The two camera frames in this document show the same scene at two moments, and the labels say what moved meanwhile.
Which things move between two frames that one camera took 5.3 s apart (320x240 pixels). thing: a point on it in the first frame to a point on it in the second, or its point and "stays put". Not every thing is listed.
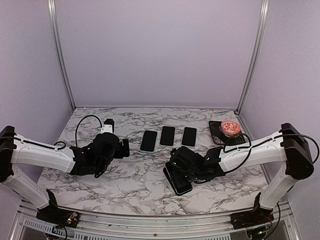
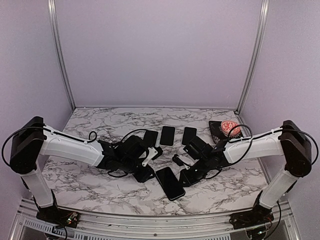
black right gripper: (176, 171) to (184, 176)
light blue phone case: (148, 141) stays put
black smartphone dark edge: (189, 136) stays put
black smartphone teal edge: (167, 135) stays put
